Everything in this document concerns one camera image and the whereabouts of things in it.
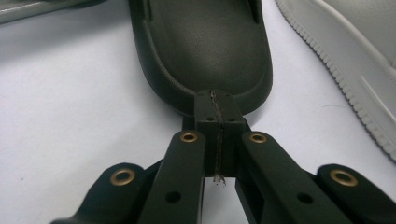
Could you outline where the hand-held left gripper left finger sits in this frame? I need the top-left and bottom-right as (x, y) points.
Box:
(193, 90), (222, 178)

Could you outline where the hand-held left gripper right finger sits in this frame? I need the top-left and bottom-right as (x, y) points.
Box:
(214, 91), (247, 177)

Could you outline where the black slipper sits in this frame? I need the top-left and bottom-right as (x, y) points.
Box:
(128, 0), (274, 117)

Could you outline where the white sneaker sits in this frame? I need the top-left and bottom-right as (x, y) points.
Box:
(275, 0), (396, 162)

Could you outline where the metal and glass shoe rack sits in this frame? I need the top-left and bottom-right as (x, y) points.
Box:
(0, 0), (108, 25)

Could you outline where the light blue table mat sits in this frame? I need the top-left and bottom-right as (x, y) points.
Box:
(0, 0), (396, 224)

